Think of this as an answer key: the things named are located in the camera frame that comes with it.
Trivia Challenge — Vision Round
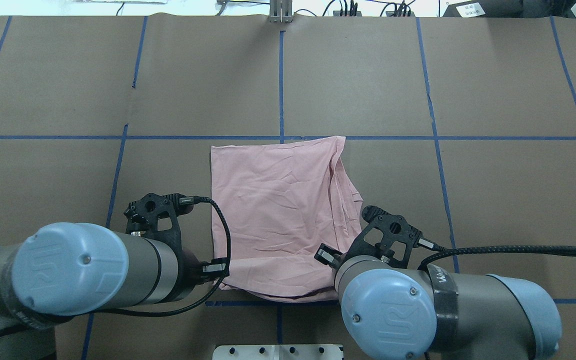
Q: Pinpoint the aluminium frame post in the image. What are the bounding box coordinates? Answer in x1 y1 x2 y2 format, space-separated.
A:
268 0 294 24

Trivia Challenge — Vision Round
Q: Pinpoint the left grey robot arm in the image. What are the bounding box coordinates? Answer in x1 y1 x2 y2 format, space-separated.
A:
0 222 230 360

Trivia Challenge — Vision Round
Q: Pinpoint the pink Snoopy t-shirt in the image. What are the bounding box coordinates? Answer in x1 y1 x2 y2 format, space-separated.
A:
210 136 363 303

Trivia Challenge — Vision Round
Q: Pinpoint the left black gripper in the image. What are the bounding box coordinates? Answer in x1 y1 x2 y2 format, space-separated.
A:
181 250 231 291

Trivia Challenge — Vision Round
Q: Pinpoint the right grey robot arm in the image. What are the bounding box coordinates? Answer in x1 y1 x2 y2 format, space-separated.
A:
314 244 563 360

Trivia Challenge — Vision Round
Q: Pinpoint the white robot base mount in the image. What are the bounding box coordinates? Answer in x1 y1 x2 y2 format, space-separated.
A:
212 343 345 360

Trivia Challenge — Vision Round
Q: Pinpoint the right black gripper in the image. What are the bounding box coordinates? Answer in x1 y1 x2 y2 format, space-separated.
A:
314 243 354 271

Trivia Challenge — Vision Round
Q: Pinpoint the brown paper table cover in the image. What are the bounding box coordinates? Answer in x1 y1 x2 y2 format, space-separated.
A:
0 13 576 360

